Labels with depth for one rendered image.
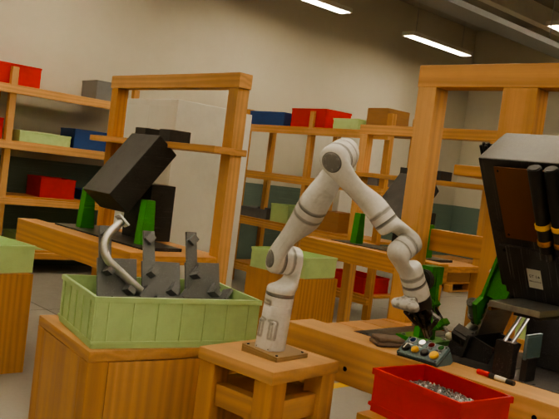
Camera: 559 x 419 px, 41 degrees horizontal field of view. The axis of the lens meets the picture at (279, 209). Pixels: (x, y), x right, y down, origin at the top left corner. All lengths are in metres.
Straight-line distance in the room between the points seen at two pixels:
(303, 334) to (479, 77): 1.20
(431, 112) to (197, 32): 7.41
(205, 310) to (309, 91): 9.18
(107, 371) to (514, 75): 1.80
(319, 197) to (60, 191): 6.68
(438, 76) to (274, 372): 1.48
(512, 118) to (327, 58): 9.09
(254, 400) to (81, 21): 7.55
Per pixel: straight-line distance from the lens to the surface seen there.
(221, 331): 2.66
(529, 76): 2.92
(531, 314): 2.24
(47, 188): 8.63
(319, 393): 2.42
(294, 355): 2.38
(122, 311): 2.50
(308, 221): 2.20
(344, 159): 2.06
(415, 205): 3.10
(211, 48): 10.42
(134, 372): 2.56
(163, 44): 9.98
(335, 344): 2.57
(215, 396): 2.41
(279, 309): 2.34
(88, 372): 2.49
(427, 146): 3.10
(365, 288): 7.98
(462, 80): 3.06
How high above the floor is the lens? 1.42
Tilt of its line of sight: 3 degrees down
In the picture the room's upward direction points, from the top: 7 degrees clockwise
